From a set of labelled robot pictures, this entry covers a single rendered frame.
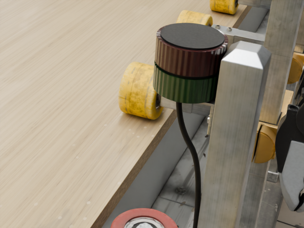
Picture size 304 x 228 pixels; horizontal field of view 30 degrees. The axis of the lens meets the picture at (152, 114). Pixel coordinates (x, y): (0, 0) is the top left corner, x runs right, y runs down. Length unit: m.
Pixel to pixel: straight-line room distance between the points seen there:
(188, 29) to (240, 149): 0.11
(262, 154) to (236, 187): 0.25
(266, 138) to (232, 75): 0.29
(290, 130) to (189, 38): 0.13
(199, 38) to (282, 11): 0.24
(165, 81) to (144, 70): 0.37
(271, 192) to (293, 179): 0.54
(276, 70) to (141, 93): 0.21
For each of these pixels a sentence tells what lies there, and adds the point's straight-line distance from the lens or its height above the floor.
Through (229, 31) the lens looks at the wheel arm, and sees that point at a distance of 1.06.
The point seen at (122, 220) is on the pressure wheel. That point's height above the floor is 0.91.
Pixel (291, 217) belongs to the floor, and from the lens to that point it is 2.17.
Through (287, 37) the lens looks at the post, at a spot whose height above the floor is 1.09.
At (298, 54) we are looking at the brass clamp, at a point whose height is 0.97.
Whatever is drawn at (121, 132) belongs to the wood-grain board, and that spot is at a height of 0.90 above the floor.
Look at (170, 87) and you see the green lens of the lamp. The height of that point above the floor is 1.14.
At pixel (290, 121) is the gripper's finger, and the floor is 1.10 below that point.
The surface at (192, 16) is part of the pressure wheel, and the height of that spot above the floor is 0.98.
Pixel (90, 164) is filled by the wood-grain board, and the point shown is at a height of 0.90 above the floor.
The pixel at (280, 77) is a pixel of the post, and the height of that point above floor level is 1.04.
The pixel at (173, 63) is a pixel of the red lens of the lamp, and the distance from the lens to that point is 0.46.
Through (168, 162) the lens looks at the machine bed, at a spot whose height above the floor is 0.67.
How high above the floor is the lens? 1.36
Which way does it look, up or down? 31 degrees down
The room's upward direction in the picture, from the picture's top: 4 degrees clockwise
